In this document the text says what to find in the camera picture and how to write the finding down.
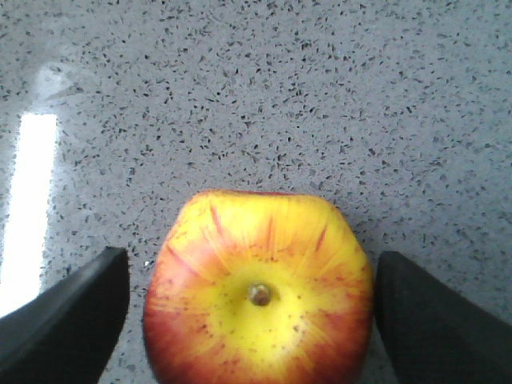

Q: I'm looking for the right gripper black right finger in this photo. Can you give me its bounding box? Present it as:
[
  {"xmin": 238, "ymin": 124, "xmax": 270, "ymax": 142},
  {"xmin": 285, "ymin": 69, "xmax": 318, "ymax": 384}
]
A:
[{"xmin": 375, "ymin": 251, "xmax": 511, "ymax": 383}]

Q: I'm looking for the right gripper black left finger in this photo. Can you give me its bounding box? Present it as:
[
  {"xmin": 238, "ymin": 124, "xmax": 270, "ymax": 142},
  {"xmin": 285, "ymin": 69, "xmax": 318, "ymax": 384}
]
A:
[{"xmin": 1, "ymin": 247, "xmax": 129, "ymax": 383}]

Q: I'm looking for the red yellow apple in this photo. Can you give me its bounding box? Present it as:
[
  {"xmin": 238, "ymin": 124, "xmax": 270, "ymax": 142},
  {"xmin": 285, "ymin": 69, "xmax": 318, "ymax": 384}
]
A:
[{"xmin": 143, "ymin": 190, "xmax": 374, "ymax": 383}]

